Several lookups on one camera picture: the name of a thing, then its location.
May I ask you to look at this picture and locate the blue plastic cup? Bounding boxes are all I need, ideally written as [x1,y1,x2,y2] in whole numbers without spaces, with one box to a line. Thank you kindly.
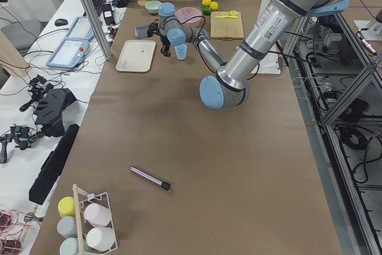
[174,44,187,60]

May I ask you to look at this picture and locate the green cup in rack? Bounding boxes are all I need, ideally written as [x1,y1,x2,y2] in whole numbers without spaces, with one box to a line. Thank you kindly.
[59,238,79,255]

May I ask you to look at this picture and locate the teach pendant far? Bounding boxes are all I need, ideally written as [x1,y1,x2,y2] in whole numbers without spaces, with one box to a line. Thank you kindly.
[66,16,94,40]

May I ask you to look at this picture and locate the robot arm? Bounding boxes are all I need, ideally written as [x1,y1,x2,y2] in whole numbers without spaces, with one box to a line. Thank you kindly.
[158,0,350,109]

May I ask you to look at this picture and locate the grey folded cloth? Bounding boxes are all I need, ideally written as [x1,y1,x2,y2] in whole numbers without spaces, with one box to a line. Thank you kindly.
[134,25,153,39]

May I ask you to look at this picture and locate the green lime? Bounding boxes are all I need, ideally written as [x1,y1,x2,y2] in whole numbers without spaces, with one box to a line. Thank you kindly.
[203,7,212,15]

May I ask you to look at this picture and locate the pink cup in rack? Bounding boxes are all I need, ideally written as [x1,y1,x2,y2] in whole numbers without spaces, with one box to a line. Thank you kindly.
[84,203,112,227]

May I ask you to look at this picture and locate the wooden cutting board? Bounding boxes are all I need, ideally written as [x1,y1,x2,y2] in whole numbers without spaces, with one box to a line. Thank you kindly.
[210,11,244,39]

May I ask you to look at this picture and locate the yellow lemon near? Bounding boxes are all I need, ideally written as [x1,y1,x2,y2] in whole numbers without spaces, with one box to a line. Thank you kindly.
[209,1,219,11]

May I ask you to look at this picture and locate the teach pendant near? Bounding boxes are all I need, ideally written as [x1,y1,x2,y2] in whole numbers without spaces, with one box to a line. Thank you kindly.
[46,38,89,69]

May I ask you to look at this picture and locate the yellow lemon far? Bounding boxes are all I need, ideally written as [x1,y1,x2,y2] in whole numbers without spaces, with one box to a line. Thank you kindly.
[201,0,212,7]

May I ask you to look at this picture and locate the aluminium frame post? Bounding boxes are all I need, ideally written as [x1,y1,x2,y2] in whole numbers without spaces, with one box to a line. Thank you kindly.
[80,0,112,60]

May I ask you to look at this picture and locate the black computer mouse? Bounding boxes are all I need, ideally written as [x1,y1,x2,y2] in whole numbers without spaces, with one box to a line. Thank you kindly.
[54,19,68,27]

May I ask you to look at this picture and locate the grey cup in rack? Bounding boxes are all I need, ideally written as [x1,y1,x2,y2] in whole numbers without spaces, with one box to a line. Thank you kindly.
[57,216,77,238]

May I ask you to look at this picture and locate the white wire cup rack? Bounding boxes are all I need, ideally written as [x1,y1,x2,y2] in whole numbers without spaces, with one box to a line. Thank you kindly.
[72,184,119,254]

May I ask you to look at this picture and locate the mint green bowl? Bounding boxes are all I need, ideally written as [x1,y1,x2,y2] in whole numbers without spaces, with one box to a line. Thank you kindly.
[145,0,162,14]

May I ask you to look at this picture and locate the cream rabbit tray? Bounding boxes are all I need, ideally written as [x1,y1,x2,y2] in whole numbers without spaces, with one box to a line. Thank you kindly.
[115,40,156,73]

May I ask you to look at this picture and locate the yellow lemon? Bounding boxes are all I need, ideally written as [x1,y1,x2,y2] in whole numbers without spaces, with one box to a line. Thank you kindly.
[209,1,219,11]
[201,0,212,7]

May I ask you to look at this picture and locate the teach pendant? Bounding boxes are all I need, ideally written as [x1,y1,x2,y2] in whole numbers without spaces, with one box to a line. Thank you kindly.
[46,38,89,69]
[66,16,94,40]

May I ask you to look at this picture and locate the white cup in rack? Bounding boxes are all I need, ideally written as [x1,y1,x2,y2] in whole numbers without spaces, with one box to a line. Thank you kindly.
[86,227,116,251]

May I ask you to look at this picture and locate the yellow cup in rack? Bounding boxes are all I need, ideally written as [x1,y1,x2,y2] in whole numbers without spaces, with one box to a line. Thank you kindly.
[57,196,75,218]

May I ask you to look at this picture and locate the black bar device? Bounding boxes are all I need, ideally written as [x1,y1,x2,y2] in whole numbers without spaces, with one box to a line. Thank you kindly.
[29,124,79,205]

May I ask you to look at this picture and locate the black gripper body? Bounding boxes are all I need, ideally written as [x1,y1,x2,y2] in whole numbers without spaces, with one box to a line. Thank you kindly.
[160,35,170,45]

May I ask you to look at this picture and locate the pink bowl of ice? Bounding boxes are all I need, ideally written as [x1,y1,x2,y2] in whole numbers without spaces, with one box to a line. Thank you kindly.
[175,7,203,27]

